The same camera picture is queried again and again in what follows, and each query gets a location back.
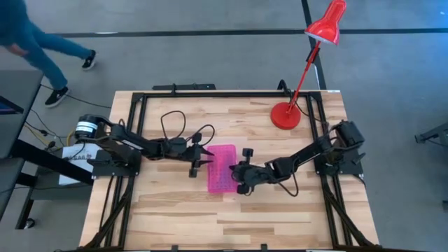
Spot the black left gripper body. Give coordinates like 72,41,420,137
169,132,207,179

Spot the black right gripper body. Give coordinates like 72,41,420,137
232,148,278,196

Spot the clear pencil box pink lid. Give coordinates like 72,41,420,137
206,143,239,195

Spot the white printed paper box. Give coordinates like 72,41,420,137
58,142,103,186

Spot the red desk lamp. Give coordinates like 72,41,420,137
269,0,348,131

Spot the black bar with clamp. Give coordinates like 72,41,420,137
152,83,217,92

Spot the black steel beam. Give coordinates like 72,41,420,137
10,139,96,186

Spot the person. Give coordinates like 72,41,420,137
0,0,98,109

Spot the dark grey desk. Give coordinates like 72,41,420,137
0,69,46,160

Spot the grey stand leg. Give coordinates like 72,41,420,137
414,121,448,144

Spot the laptop with blue screen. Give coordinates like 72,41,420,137
0,94,25,116

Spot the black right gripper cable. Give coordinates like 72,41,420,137
274,167,300,198

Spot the thin black supply cable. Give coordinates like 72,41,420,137
288,91,337,127

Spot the yellow cable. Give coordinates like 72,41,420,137
24,122,78,148

